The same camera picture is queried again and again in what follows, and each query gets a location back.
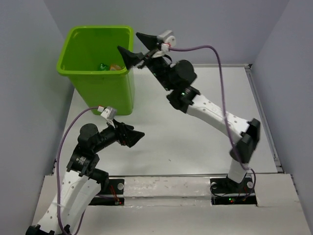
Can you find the green plastic bin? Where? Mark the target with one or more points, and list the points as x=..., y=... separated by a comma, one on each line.
x=84, y=49

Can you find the small orange bottle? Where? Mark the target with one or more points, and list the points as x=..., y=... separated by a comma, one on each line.
x=114, y=67

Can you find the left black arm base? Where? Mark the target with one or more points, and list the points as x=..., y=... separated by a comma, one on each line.
x=112, y=195

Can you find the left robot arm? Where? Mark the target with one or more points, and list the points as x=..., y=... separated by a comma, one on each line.
x=82, y=181

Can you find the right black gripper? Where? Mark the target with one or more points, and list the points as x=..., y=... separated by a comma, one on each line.
x=131, y=58

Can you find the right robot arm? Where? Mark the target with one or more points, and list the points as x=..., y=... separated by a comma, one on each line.
x=244, y=135

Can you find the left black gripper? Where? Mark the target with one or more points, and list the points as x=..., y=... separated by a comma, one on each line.
x=131, y=136

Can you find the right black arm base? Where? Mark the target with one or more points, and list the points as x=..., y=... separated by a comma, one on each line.
x=227, y=192

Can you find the green plastic bottle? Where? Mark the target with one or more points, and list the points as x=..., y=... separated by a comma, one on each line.
x=103, y=67

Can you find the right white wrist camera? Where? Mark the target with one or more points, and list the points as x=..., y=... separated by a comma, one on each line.
x=165, y=41

